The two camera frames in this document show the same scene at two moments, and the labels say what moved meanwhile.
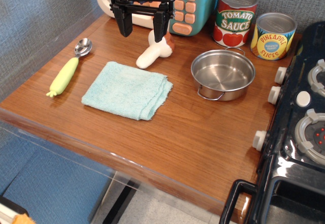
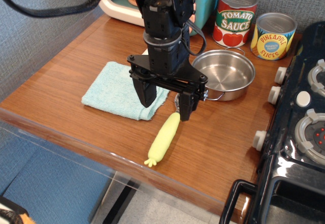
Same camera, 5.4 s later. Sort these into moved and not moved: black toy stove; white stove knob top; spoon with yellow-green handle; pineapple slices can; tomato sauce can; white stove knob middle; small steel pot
Moved: spoon with yellow-green handle
Not moved: white stove knob top; black toy stove; tomato sauce can; small steel pot; white stove knob middle; pineapple slices can
